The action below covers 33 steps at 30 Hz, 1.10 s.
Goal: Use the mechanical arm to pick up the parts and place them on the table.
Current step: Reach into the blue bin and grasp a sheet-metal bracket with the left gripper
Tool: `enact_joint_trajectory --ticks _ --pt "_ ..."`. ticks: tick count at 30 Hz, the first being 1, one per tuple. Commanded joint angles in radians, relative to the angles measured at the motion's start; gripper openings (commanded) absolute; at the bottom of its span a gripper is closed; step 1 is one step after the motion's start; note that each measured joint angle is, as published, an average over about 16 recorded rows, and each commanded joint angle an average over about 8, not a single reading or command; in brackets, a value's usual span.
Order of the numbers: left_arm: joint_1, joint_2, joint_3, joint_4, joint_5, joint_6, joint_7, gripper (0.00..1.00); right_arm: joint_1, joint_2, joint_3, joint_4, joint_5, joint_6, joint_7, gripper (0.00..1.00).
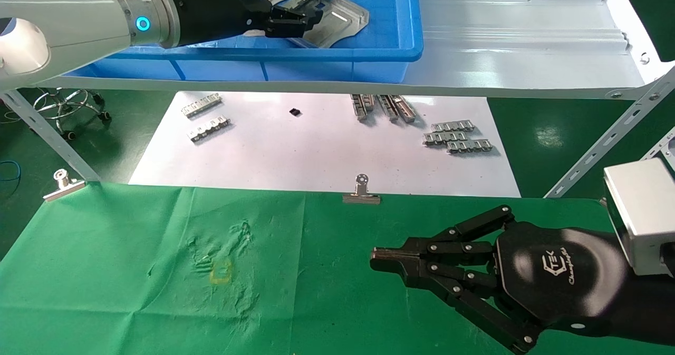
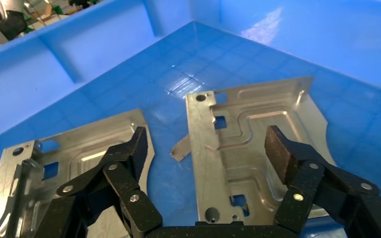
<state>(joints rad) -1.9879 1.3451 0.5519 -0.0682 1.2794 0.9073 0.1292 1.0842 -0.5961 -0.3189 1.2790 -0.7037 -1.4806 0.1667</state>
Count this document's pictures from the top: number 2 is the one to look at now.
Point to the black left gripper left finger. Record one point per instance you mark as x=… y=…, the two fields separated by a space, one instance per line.
x=124 y=161

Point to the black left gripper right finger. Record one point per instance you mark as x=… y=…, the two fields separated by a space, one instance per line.
x=302 y=170

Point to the blue plastic bin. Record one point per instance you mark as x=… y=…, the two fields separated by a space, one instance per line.
x=210 y=49

